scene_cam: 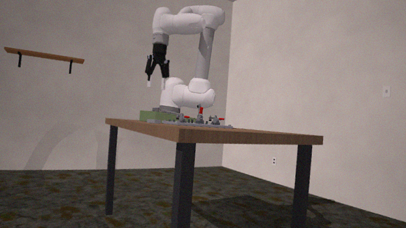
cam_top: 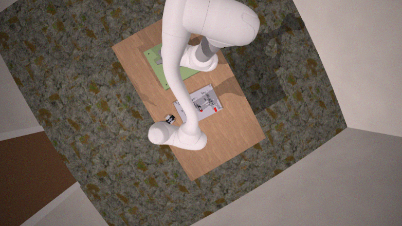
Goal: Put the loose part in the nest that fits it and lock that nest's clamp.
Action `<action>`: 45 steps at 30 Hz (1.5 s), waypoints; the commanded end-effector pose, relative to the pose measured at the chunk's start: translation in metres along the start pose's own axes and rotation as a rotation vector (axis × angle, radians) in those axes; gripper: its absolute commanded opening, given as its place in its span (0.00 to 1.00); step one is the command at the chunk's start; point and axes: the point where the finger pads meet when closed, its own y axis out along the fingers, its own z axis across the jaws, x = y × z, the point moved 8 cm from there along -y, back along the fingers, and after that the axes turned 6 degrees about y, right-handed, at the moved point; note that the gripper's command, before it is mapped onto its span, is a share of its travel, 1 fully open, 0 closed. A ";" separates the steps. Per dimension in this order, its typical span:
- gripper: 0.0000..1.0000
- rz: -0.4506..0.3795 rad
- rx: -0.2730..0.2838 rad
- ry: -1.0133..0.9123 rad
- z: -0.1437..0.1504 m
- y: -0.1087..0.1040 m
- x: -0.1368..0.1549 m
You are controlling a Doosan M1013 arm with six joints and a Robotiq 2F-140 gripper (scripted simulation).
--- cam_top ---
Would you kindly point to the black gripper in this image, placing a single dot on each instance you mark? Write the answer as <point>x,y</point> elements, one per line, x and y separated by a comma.
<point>170,119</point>

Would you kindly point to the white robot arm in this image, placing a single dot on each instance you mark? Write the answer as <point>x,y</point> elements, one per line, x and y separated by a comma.
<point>223,23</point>

